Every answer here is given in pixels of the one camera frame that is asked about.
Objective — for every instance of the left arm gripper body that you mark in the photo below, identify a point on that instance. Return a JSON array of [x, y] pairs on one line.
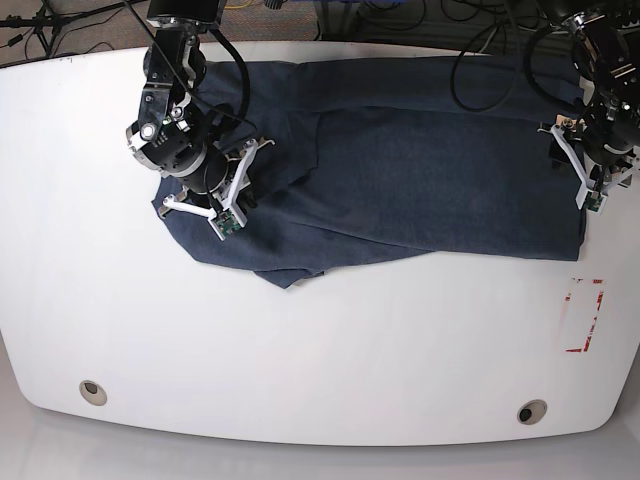
[[602, 156]]

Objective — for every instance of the dark blue printed T-shirt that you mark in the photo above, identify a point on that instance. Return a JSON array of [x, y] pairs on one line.
[[369, 160]]

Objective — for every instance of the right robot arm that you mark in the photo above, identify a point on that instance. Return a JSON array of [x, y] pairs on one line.
[[178, 133]]

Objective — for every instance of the red tape rectangle marking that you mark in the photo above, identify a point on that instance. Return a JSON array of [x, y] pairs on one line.
[[580, 313]]

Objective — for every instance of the black tripod stand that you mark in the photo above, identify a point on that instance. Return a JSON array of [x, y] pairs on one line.
[[47, 23]]

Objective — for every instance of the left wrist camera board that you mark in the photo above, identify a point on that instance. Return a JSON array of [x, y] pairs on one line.
[[595, 202]]

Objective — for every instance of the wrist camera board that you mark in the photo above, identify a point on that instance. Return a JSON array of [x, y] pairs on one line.
[[595, 202], [225, 224]]

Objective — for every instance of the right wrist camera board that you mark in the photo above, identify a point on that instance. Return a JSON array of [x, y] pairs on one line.
[[225, 224]]

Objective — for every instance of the left table cable grommet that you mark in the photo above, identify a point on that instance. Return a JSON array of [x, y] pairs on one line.
[[93, 393]]

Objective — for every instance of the table cable grommet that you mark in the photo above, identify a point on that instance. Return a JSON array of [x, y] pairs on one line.
[[532, 412], [93, 393]]

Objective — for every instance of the right table cable grommet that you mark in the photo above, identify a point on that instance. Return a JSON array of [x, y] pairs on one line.
[[532, 412]]

